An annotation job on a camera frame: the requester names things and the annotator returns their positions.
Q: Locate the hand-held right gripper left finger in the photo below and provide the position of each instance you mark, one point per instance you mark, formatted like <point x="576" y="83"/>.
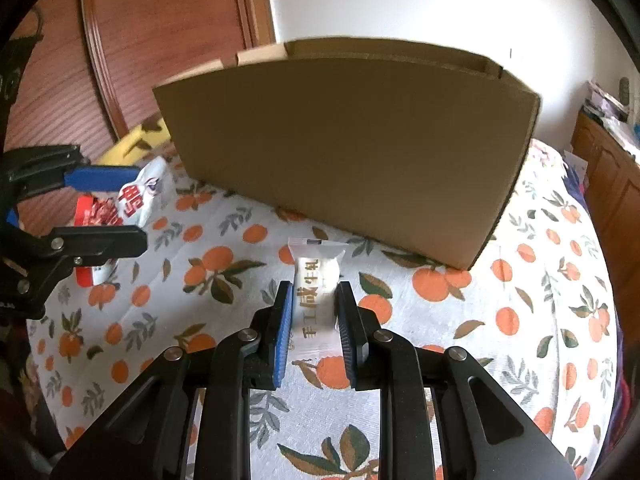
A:
<point x="283" y="335"/>

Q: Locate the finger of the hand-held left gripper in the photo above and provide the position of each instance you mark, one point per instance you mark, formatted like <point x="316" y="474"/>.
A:
<point x="95" y="178"/>
<point x="100" y="245"/>

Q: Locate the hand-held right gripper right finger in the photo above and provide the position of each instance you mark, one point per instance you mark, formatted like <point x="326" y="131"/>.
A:
<point x="346" y="335"/>

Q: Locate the red and white snack packet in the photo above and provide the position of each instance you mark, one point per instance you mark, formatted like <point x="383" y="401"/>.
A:
<point x="140" y="200"/>

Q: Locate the brown cardboard box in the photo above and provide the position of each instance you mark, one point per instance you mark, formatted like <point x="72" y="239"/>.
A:
<point x="350" y="160"/>

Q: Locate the yellow plush toy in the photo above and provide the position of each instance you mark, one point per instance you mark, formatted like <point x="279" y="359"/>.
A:
<point x="135" y="142"/>

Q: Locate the orange print bedsheet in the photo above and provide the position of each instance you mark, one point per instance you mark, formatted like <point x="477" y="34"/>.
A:
<point x="500" y="360"/>

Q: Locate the reddish wooden wardrobe door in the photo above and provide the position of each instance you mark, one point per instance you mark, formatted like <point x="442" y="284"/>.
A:
<point x="165" y="35"/>

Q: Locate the flower patterned quilt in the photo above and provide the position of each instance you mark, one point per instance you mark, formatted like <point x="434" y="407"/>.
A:
<point x="547" y="155"/>

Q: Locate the wooden cabinet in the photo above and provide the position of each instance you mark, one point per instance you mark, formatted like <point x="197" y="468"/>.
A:
<point x="615" y="175"/>

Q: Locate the pile of papers and boxes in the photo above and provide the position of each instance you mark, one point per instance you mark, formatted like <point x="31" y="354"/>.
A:
<point x="607" y="105"/>

